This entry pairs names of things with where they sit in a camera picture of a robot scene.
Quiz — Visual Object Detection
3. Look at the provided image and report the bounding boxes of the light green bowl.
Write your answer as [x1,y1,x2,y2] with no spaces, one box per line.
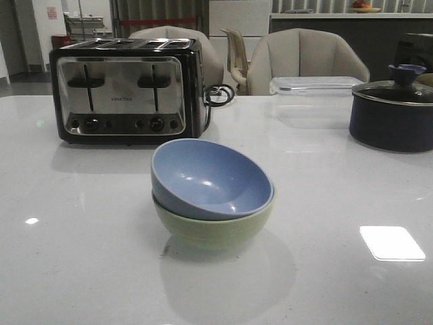
[152,196,276,251]

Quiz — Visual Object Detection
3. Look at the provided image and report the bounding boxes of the cream plastic chair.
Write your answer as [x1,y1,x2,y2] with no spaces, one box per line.
[221,28,249,95]

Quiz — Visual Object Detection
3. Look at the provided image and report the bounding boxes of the beige chair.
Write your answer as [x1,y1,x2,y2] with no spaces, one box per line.
[247,28,370,95]
[128,25,225,89]

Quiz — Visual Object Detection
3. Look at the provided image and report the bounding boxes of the black toaster power cord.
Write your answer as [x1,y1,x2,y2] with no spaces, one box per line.
[202,83,235,133]

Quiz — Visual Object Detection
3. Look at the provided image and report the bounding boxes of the red fire extinguisher box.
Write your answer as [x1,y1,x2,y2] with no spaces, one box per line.
[51,35,71,49]

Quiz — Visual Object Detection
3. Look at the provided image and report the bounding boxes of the fruit plate on counter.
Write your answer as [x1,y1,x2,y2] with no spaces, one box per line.
[348,0,381,14]

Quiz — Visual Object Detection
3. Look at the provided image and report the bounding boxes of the dark blue saucepan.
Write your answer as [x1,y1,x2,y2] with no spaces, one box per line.
[349,95,432,152]

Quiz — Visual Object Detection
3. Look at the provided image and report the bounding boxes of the beige chair left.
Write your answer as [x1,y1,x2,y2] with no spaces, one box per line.
[128,25,225,89]

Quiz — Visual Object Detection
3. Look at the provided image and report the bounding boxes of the blue bowl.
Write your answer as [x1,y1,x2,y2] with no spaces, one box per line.
[151,138,274,221]

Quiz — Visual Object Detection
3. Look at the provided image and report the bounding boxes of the white refrigerator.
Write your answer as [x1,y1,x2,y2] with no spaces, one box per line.
[208,1,272,64]

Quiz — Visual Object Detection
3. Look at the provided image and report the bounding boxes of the glass pot lid blue knob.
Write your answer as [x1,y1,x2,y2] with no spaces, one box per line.
[352,64,432,107]

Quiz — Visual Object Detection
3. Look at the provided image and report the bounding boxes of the beige chair right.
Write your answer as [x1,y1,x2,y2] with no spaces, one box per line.
[247,28,370,95]

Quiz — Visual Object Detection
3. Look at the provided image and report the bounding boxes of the clear plastic food container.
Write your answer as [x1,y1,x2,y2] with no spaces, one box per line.
[269,77,363,129]

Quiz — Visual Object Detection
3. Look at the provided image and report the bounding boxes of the black chrome toaster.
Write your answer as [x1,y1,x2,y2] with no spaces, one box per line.
[49,38,210,145]

